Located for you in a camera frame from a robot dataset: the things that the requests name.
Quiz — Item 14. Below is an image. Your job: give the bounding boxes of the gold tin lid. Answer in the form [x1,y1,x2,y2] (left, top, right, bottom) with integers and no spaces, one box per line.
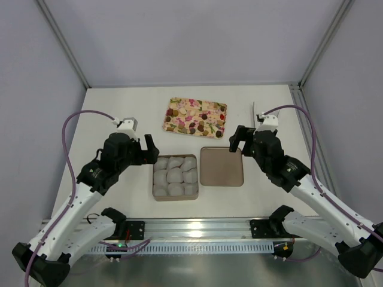
[200,146,244,187]

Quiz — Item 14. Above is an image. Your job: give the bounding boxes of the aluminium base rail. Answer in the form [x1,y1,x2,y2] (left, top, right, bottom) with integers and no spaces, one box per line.
[128,217,294,240]

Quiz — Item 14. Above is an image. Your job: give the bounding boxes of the aluminium frame post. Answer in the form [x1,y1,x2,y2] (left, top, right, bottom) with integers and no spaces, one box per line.
[35,0,91,90]
[299,0,355,90]

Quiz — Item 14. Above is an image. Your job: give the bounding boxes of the purple cable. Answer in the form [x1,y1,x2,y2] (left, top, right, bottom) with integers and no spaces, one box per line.
[23,110,120,287]
[260,105,383,240]

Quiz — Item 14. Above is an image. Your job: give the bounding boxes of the left black mount plate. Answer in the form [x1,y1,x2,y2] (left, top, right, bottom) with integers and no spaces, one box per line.
[113,220,145,241]

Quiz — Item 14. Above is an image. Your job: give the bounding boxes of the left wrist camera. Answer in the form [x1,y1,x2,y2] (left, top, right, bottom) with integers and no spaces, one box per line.
[113,117,138,134]

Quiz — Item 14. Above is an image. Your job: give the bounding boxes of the white paper cup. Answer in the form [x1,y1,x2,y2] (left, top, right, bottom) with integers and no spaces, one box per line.
[168,182,184,197]
[183,183,199,196]
[153,185,168,197]
[183,169,198,184]
[166,167,183,184]
[167,157,184,170]
[154,157,169,172]
[181,157,197,172]
[153,169,169,187]

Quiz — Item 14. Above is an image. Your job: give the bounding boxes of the right aluminium frame post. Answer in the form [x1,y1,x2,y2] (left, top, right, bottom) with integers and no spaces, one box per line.
[299,0,355,90]

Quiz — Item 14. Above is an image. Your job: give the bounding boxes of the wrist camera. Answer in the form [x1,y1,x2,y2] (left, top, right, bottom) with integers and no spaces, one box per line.
[113,117,138,134]
[256,114,279,132]

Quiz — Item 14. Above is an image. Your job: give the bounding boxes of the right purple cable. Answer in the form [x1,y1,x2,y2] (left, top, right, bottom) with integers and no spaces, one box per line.
[260,105,383,240]

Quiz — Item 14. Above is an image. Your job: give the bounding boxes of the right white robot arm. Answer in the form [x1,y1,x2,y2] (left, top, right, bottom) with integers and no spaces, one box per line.
[229,125,382,279]

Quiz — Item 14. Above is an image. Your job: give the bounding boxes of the white slotted cable duct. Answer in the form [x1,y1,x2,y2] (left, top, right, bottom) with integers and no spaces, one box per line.
[86,241,274,256]

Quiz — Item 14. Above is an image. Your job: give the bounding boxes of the black mount plate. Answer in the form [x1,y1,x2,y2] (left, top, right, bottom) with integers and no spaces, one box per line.
[250,219,286,239]
[113,220,145,241]

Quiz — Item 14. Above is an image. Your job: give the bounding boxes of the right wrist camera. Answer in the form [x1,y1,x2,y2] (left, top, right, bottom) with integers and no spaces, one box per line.
[256,114,279,132]

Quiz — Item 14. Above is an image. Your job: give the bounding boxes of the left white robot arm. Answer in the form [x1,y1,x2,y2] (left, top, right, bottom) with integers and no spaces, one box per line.
[12,133,159,286]

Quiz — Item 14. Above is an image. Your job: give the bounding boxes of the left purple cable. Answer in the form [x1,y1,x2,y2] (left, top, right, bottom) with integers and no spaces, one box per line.
[23,110,120,287]

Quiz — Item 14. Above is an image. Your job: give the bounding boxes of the floral tray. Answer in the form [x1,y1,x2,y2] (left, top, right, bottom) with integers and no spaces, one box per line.
[162,97,227,139]

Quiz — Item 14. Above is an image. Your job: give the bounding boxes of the gold tin box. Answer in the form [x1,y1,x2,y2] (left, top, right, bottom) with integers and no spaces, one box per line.
[152,154,199,201]

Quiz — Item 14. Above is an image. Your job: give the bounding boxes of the left aluminium frame post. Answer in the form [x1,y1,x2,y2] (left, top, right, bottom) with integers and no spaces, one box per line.
[35,0,91,90]

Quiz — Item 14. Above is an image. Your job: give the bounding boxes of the metal tongs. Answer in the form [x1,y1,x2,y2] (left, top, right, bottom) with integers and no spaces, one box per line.
[251,102,280,128]

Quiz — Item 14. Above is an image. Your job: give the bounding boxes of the right black mount plate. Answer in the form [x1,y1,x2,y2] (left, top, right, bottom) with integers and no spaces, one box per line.
[250,219,286,239]

